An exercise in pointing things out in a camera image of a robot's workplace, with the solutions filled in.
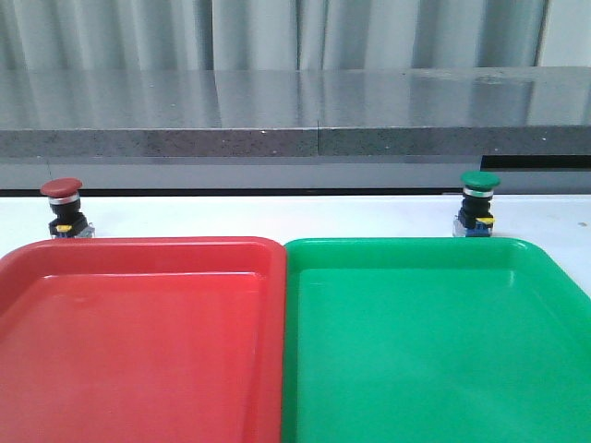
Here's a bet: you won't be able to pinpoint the green mushroom push button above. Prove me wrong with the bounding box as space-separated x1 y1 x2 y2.
453 171 501 237

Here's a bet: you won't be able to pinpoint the red mushroom push button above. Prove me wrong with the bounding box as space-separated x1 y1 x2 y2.
40 177 95 239

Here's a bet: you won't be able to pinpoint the grey stone counter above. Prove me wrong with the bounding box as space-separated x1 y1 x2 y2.
1 67 590 194

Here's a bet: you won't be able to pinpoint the green plastic tray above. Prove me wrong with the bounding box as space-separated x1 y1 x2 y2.
282 238 590 442

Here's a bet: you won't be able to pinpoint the red plastic tray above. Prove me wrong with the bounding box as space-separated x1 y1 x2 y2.
1 237 286 442

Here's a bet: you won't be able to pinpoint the white pleated curtain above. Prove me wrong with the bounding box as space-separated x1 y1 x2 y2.
1 1 548 71

